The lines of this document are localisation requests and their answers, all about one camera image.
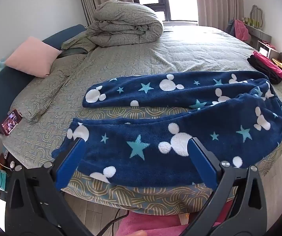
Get folded patterned duvet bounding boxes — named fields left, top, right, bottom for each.
left=62, top=0, right=165, bottom=52

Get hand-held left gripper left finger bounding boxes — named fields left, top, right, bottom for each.
left=5, top=138, right=95, bottom=236

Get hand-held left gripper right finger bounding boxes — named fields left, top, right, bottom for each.
left=178, top=136, right=272, bottom=236

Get pink clothes on chair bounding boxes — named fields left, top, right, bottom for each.
left=226, top=19, right=251, bottom=42

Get blue star-print fleece pants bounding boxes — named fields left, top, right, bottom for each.
left=52, top=71, right=282, bottom=188

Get bed with patterned sheet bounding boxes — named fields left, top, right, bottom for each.
left=1, top=25, right=282, bottom=217

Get black folded garment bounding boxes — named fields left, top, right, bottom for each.
left=247, top=55, right=282, bottom=85

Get person's pink clothing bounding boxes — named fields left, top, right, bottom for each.
left=116, top=202, right=232, bottom=236

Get dark-framed window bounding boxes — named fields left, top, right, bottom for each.
left=131, top=0, right=198, bottom=22

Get pink pillow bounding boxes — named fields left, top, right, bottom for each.
left=4, top=36, right=62, bottom=78

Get scalloped vanity mirror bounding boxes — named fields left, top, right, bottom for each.
left=250, top=4, right=265, bottom=29

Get black braided cable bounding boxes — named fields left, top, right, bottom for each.
left=99, top=210, right=129, bottom=236

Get grey dressing table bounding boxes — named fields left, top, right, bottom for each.
left=244, top=23, right=279, bottom=59

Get green bottles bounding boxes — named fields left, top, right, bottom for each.
left=242, top=17, right=260, bottom=27

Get red phone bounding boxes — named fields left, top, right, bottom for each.
left=1, top=109, right=23, bottom=136

